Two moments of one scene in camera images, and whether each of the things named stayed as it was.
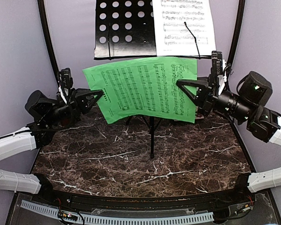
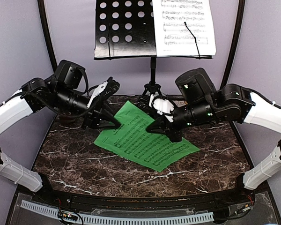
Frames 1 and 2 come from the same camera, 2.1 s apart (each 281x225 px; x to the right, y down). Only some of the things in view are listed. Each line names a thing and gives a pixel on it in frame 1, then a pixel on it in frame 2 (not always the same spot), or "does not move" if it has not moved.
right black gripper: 206,97 to 161,125
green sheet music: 145,87 to 132,139
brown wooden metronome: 65,122 does not move
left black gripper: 81,103 to 93,116
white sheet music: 183,28 does not move
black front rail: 65,201 does not move
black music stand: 124,29 does not move
